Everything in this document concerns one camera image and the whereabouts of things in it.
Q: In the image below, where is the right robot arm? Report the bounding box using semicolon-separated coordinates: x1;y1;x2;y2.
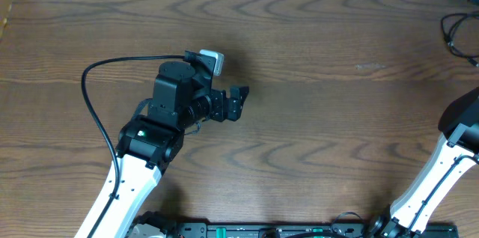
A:
365;88;478;237

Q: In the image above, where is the left camera cable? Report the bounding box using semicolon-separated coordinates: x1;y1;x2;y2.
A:
80;55;186;238

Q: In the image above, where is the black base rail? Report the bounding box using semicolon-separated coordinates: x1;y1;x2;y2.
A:
126;210;460;238

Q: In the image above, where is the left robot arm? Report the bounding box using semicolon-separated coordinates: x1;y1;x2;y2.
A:
76;61;249;237

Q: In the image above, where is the black USB cable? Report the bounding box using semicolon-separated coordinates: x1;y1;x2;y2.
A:
439;12;479;67
447;12;479;48

